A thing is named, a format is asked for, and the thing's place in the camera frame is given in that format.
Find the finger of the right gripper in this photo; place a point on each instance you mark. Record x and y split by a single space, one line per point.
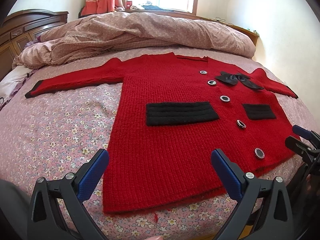
311 136
307 153

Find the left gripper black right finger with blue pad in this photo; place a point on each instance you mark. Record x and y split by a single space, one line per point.
274 220

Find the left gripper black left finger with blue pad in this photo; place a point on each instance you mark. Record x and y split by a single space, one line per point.
56 208

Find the red knit cardigan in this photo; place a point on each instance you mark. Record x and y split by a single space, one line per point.
174 111

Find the white purple pillow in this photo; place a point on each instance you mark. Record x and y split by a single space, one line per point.
13 82

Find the pink floral duvet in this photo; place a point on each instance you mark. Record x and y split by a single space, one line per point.
96 34

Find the dark wooden headboard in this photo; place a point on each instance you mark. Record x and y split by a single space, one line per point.
22 27

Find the clutter on window sill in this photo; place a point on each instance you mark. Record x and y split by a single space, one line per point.
130 6

